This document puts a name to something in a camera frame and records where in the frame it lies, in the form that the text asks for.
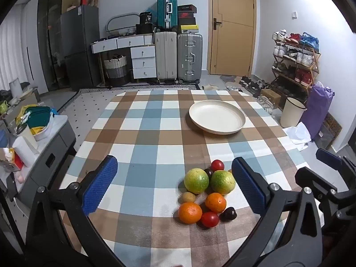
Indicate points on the white jug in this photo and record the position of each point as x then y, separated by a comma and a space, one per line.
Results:
15, 87

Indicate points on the wooden door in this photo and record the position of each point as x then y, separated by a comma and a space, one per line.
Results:
233, 25

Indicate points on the red white carton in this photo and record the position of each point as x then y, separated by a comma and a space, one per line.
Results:
16, 162

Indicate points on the brown patterned doormat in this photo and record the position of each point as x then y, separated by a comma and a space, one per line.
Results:
331, 129

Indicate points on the white drawer desk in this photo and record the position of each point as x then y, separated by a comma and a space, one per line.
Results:
143, 61

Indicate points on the dark glass cabinet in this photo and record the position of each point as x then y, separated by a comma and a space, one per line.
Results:
50, 47

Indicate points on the white paper roll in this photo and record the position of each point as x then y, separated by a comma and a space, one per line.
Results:
23, 150

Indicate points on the woven laundry basket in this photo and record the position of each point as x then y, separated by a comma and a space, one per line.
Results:
115, 66

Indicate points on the purple bag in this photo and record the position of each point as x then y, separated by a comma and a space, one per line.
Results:
317, 111

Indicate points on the blue plastic bag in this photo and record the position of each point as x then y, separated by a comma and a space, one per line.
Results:
152, 12

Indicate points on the small brown longan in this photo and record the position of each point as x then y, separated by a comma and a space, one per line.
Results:
187, 197

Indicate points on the dark plum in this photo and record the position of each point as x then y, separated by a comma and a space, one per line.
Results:
208, 172
228, 214

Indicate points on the yellow black shoe box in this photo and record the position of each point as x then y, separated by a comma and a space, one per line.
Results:
189, 28

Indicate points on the black printed bag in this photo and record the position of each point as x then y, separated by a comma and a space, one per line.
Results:
146, 18

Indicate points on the cream suitcase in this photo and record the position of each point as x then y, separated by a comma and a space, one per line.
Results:
166, 55

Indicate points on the grey refrigerator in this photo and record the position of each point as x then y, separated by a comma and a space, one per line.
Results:
80, 47

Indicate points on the cream waste bin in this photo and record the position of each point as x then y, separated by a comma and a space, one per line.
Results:
290, 112

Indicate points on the white crumpled paper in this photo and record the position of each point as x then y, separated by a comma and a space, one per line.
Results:
297, 135

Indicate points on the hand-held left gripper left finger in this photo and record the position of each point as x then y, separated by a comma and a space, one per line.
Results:
100, 183

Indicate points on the silver suitcase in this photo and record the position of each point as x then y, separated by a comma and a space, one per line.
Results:
189, 57

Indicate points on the orange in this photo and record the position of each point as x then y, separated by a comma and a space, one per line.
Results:
215, 202
190, 212

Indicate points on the yellow-green guava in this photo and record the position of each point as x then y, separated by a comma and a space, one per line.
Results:
223, 182
196, 180

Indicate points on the white tall cabinet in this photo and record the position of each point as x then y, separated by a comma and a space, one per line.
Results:
34, 47

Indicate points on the wooden shoe rack with shoes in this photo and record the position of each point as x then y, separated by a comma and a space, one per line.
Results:
306, 40

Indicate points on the grey door mat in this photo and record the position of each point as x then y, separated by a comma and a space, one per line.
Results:
228, 79

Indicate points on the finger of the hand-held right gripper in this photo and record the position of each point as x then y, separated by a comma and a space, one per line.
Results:
328, 157
308, 178

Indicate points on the grey side cabinet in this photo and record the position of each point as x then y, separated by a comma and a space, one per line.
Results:
47, 155

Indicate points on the pile of dark shoes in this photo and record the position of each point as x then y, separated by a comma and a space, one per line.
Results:
250, 84

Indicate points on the brown cardboard box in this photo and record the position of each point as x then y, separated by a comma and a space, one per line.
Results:
271, 96

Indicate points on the red tomato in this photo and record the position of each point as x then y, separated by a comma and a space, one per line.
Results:
217, 165
210, 219

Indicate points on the red black shoe box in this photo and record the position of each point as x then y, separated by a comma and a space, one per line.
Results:
186, 18

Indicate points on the oval mirror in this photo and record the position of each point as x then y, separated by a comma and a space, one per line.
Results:
122, 23

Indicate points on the teal suitcase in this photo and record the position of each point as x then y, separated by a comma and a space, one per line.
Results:
167, 8

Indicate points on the cream plate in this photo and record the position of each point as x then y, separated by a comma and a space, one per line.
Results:
217, 114

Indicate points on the black case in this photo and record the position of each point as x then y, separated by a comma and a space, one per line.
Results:
144, 28

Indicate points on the white curtain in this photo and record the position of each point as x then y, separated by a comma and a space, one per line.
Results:
11, 55

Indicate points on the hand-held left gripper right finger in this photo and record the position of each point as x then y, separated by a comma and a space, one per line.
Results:
247, 186

